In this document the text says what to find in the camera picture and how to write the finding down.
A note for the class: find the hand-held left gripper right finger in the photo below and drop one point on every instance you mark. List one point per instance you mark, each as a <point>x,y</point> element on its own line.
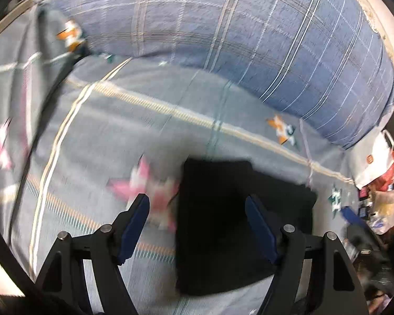
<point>261,233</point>

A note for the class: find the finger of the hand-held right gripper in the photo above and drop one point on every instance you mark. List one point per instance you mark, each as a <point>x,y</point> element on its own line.
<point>350,214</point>

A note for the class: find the white paper bag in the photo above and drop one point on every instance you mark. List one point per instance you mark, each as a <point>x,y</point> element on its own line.
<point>374,160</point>

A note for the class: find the grey printed bedsheet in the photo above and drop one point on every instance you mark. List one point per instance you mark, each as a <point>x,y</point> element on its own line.
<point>118,121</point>

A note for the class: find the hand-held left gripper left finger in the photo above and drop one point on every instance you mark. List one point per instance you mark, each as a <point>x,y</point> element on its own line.
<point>134,229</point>

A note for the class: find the blue plaid pillow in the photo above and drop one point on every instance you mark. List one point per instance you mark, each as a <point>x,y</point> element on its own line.
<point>216,23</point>

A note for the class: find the red plastic bag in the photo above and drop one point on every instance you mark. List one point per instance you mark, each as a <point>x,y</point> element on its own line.
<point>392,174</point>

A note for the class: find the clear plastic bag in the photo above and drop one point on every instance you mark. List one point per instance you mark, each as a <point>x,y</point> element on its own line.
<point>389,210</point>

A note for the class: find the black pants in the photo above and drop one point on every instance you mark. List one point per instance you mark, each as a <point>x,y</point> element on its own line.
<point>216,220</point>

